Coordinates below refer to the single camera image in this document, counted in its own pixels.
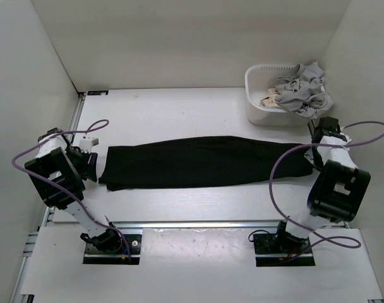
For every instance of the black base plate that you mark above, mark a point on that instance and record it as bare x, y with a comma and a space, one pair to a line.
117, 254
269, 252

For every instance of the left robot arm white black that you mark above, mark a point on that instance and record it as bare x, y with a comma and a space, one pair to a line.
58, 173

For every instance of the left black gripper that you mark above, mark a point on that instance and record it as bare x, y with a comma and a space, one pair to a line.
88, 171

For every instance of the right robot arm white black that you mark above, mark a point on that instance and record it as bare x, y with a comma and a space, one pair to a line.
335, 196

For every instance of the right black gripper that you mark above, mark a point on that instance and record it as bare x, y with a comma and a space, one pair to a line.
318, 163

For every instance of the beige crumpled garment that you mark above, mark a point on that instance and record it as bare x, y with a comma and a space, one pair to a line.
269, 101

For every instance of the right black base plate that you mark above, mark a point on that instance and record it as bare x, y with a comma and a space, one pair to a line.
269, 252

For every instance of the white plastic basket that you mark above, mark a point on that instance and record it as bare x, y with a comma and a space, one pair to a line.
257, 80

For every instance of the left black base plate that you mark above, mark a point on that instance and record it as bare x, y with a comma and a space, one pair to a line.
117, 254

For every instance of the black trousers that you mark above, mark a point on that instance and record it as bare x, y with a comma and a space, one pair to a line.
210, 161

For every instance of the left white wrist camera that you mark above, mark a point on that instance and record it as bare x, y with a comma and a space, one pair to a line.
87, 143

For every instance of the grey crumpled garment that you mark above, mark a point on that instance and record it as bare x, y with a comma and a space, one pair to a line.
302, 92

